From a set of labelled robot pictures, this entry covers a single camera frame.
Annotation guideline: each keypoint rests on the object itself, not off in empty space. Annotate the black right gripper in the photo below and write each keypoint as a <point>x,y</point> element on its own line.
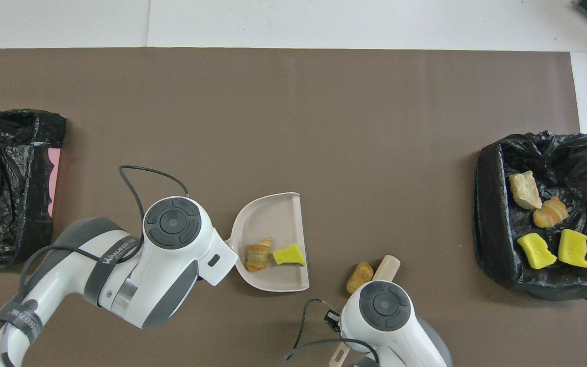
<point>332,318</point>

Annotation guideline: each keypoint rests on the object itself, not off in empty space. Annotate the brown toy croquette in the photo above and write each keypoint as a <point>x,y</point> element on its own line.
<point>359,278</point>

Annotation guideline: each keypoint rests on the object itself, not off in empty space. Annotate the beige brush with black bristles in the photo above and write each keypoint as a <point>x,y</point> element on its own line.
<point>388,266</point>

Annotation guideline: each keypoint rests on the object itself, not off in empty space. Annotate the small yellow sponge piece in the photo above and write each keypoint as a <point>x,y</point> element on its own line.
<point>289,255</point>

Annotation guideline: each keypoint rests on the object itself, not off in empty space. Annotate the striped toy croissant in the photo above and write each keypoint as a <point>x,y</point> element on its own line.
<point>258,256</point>

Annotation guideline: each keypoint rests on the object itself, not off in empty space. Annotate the beige plastic dustpan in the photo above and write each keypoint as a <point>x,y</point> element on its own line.
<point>278,214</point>

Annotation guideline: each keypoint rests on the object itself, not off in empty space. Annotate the yellow sponge chunk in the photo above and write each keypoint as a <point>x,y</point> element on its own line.
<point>535,251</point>

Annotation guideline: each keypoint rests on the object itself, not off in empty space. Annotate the pale toy food piece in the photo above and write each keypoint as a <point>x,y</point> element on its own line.
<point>524,189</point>

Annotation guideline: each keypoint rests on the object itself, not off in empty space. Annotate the yellow sponge with green layer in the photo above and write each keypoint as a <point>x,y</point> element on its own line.
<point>574,248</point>

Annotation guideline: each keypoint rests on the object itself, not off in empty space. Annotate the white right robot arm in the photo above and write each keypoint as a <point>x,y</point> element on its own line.
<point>390,321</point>

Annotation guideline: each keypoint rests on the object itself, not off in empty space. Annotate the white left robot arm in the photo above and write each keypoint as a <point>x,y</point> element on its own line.
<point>161,265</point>

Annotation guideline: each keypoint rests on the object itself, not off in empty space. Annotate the bin lined with black bag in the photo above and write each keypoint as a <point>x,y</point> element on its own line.
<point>492,244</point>

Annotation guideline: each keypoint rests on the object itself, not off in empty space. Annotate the pink bin with black bag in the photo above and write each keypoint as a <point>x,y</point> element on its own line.
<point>13,178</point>

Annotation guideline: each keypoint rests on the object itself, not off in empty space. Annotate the brown paper table mat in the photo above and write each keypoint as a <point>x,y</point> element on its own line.
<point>324,102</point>

